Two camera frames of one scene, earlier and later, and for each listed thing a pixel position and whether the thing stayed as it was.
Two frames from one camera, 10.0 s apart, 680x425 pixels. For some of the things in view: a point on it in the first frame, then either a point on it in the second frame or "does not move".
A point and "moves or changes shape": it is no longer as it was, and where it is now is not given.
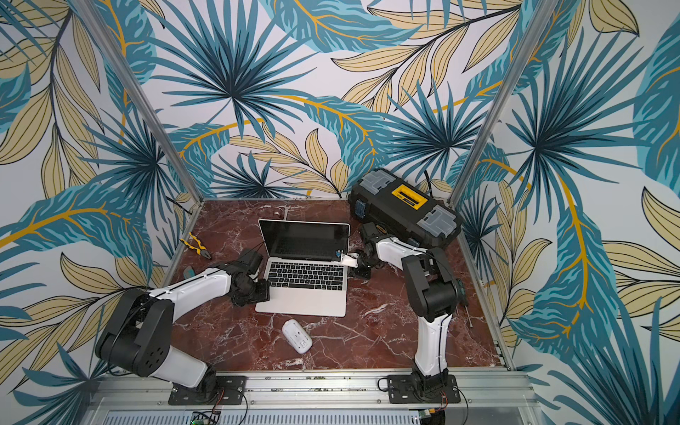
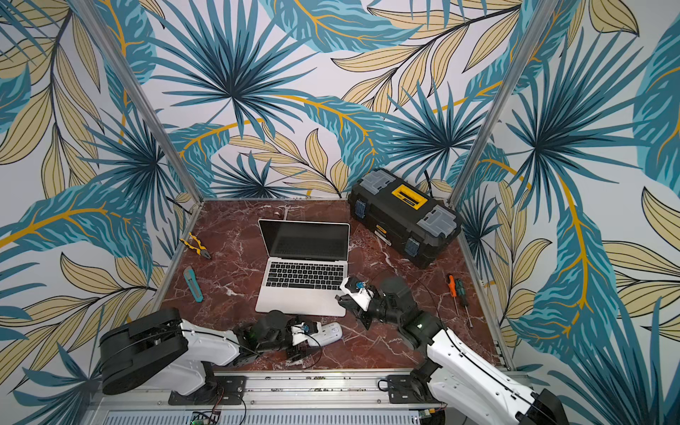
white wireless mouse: (297, 336) moves or changes shape
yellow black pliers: (201, 251) does not move
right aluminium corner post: (541, 14) does not move
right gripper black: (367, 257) -> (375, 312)
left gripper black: (263, 295) -> (296, 352)
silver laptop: (304, 268) does not move
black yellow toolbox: (401, 208) does not move
